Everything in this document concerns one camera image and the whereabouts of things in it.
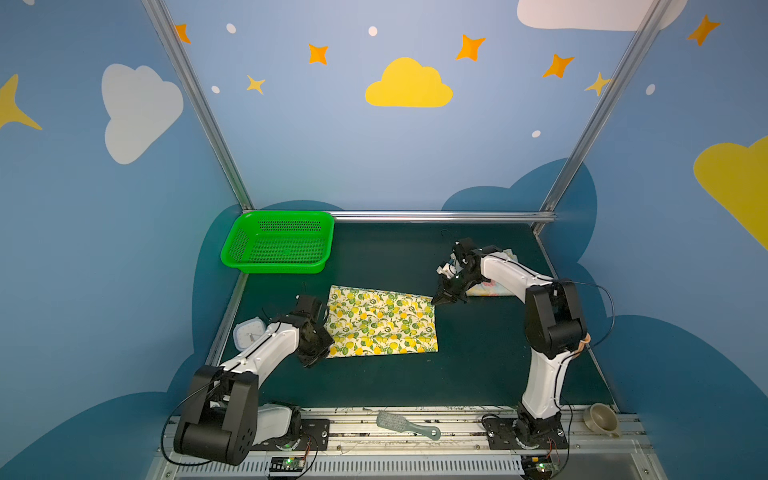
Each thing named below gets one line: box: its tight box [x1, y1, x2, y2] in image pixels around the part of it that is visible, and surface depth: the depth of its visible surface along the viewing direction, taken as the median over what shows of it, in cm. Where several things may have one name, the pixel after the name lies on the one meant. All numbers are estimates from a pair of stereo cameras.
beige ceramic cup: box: [583, 402, 620, 437], surface depth 76 cm
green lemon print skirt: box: [323, 285, 438, 359], surface depth 95 cm
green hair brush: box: [376, 411, 441, 441], surface depth 77 cm
